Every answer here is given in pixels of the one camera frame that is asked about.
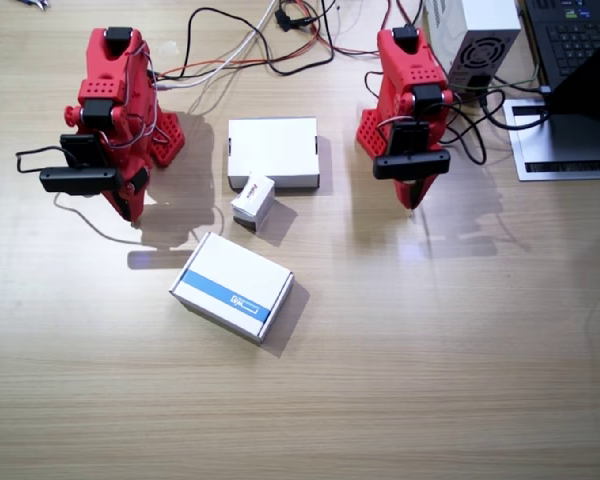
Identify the small white box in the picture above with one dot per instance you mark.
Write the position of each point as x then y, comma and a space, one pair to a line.
255, 200

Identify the red robot arm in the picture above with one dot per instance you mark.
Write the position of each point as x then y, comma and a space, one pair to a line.
112, 65
405, 65

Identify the white box with blue stripe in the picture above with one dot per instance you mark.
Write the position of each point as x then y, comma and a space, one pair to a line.
230, 280

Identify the plain white flat box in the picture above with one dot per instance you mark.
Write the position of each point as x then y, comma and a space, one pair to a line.
272, 150

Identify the black bar webcam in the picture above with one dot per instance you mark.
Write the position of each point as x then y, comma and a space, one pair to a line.
410, 165
80, 180

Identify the silver laptop stand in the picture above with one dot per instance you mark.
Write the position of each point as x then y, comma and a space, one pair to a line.
530, 150

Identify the cream power supply with fan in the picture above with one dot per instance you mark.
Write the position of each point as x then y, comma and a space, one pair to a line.
485, 25

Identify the small pliers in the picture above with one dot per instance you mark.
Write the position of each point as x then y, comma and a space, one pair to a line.
42, 4

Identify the black laptop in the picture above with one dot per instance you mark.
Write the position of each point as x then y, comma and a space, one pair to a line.
580, 40

